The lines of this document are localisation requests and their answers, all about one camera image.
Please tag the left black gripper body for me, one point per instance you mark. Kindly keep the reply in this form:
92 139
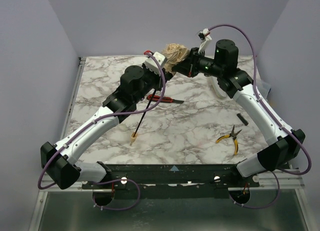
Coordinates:
163 74

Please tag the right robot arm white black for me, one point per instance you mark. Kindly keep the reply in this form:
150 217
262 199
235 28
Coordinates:
281 139

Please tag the blue tape triangle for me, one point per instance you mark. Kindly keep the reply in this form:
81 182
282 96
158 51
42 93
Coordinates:
174 169

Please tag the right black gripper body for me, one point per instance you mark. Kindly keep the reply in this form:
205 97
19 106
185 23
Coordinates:
192 65

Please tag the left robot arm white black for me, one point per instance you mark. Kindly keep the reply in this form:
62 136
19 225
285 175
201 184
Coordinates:
60 160

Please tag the black hex key holder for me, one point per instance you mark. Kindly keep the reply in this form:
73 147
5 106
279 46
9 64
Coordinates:
242 119

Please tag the aluminium rail frame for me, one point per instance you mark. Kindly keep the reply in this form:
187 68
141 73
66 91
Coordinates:
159 181

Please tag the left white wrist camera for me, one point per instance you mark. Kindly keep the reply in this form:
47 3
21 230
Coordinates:
154 59

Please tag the red black utility knife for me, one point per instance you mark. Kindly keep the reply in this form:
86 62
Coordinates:
168 100

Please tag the clear plastic screw box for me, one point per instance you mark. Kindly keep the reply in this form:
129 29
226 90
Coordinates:
264 88

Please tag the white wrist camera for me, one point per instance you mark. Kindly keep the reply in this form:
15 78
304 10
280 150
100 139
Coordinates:
154 59
205 38

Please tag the beige folding umbrella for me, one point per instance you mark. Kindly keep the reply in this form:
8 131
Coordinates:
175 53

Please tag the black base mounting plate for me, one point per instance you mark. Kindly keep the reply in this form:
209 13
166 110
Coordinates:
156 181

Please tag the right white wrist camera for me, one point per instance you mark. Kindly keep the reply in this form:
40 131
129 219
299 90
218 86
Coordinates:
205 38

